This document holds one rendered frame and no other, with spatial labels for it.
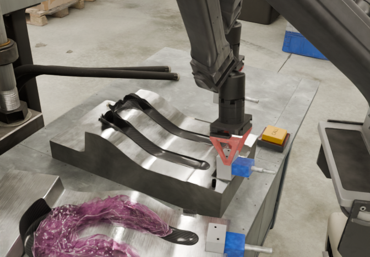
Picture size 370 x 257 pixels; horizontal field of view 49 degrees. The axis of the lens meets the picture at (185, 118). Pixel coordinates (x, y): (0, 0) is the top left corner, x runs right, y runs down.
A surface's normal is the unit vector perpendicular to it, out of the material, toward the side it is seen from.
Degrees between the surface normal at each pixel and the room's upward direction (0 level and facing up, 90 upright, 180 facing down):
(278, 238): 0
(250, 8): 90
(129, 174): 90
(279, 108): 0
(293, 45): 91
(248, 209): 0
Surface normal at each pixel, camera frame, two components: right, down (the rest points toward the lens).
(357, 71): -0.56, 0.80
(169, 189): -0.44, 0.46
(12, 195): 0.04, -0.85
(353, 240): -0.13, 0.52
